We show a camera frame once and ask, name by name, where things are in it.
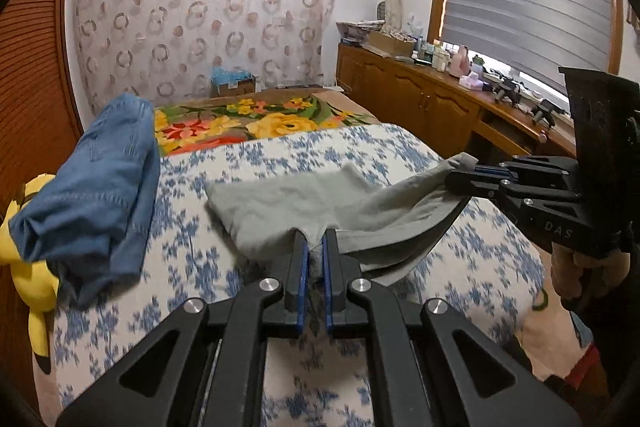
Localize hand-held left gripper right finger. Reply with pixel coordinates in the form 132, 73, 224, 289
322, 228, 583, 427

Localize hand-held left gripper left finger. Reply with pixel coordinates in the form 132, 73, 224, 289
55, 229, 311, 427

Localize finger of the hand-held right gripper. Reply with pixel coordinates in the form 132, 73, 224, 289
444, 171, 582, 219
472, 155, 577, 184

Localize grey pants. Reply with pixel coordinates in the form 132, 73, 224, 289
206, 153, 478, 288

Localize person's right hand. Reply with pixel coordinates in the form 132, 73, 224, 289
550, 247, 632, 311

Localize blue floral bedsheet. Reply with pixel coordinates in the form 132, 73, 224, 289
52, 123, 547, 427

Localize wooden sideboard cabinet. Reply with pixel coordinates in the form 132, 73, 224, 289
336, 43, 578, 162

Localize colourful flower blanket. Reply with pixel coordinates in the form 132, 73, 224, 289
152, 88, 383, 158

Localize white plastic bag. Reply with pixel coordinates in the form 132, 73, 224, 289
407, 12, 429, 40

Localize open cardboard box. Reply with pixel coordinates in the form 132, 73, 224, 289
367, 31, 416, 58

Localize stack of papers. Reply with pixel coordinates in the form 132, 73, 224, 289
336, 21, 386, 44

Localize blue denim jeans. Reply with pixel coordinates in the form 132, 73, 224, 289
9, 93, 162, 308

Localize yellow plush toy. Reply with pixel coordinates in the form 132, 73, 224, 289
0, 174, 61, 375

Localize circle print curtain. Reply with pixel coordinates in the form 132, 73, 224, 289
70, 0, 337, 112

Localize wooden louvered wardrobe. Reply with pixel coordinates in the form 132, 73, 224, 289
0, 0, 83, 408

